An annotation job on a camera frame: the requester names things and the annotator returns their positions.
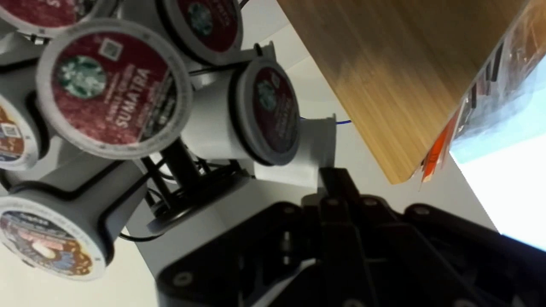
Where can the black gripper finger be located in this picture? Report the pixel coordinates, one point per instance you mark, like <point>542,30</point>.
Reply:
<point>338,192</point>

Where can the Sumatra red coffee pod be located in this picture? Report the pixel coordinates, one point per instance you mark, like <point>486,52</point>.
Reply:
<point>114,90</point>

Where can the dark red coffee pod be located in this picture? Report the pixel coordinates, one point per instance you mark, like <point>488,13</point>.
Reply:
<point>249,113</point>

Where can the wooden condiment stand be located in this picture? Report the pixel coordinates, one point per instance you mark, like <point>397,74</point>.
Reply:
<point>404,69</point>

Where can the brown patterned coffee pod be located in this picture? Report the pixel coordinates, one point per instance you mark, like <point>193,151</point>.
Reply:
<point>71,240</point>

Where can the black pod carousel stand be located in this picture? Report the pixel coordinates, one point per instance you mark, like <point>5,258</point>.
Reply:
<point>32,25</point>

